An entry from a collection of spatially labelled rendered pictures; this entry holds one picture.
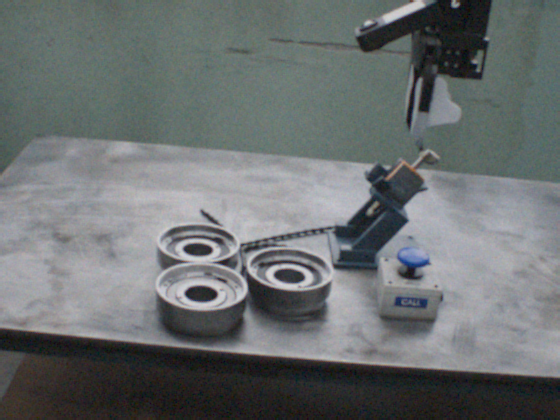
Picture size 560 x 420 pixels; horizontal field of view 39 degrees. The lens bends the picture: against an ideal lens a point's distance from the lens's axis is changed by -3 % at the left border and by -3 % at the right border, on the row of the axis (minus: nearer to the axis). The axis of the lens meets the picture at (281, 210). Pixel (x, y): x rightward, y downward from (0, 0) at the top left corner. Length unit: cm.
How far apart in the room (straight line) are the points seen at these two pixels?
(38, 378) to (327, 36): 159
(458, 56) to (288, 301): 37
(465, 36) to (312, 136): 165
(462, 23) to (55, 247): 60
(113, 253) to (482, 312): 48
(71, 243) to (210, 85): 155
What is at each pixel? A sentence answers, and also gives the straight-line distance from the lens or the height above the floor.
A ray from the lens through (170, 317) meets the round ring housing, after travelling 91.
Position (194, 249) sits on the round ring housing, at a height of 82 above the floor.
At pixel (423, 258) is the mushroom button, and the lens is 98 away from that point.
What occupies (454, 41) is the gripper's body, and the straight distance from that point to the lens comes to 101.
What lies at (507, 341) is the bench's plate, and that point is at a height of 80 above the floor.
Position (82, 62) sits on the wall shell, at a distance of 265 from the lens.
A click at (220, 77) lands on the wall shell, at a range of 258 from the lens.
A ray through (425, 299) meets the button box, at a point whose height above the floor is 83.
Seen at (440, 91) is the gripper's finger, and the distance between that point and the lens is 102.
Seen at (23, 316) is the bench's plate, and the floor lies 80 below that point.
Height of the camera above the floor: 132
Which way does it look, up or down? 25 degrees down
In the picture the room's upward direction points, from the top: 6 degrees clockwise
